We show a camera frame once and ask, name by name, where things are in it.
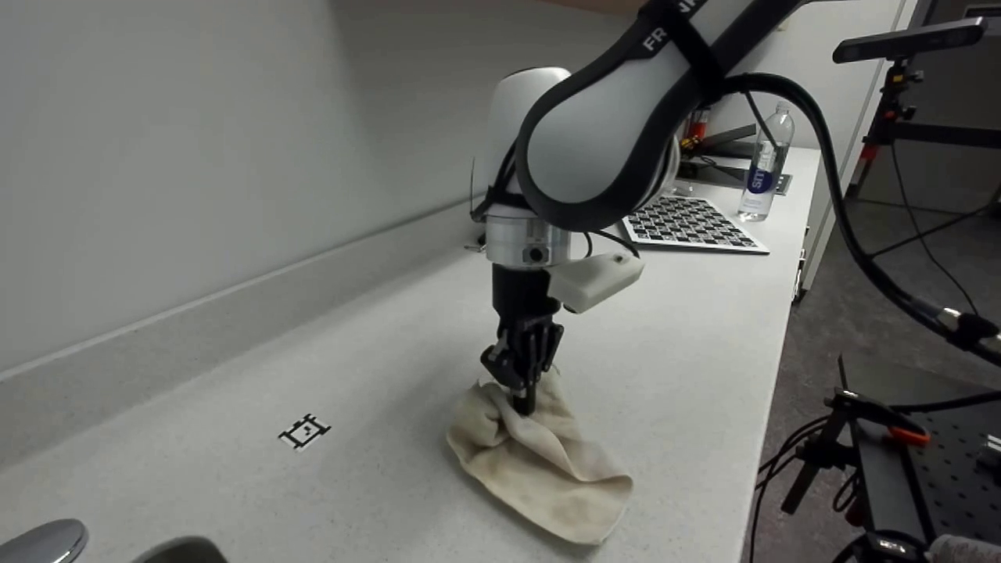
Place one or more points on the black folded tripod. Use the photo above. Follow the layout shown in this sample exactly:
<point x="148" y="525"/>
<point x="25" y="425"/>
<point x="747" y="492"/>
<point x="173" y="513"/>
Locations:
<point x="730" y="142"/>

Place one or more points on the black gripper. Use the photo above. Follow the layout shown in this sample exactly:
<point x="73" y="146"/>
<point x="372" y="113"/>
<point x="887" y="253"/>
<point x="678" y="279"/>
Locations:
<point x="519" y="297"/>

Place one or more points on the black stand with orange clamp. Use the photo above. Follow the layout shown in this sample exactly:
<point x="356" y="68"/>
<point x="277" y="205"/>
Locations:
<point x="848" y="410"/>

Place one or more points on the clear plastic water bottle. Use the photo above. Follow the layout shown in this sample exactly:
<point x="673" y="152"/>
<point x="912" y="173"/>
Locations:
<point x="767" y="192"/>

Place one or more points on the black perforated breadboard table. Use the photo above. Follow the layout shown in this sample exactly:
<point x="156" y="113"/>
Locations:
<point x="957" y="471"/>

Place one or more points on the black camera on tripod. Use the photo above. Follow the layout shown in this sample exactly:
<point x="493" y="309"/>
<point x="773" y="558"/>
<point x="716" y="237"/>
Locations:
<point x="907" y="37"/>

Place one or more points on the black tripod with red joints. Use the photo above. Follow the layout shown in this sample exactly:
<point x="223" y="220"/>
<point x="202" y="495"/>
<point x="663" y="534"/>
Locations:
<point x="889" y="105"/>

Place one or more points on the cream stained cloth towel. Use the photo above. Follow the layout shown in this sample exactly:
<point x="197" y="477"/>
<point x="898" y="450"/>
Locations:
<point x="541" y="471"/>

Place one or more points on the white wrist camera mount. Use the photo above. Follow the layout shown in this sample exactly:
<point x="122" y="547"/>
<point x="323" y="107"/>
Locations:
<point x="598" y="279"/>

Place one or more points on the red and black clamp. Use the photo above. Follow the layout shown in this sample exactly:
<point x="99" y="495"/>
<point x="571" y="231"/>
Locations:
<point x="694" y="133"/>

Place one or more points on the chrome sink faucet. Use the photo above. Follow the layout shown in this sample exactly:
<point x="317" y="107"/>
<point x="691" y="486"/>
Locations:
<point x="43" y="545"/>

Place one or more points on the checkerboard calibration board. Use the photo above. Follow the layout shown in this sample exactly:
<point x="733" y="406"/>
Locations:
<point x="697" y="222"/>

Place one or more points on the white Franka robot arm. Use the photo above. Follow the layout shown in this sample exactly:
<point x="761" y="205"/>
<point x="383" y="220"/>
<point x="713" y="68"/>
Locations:
<point x="594" y="158"/>

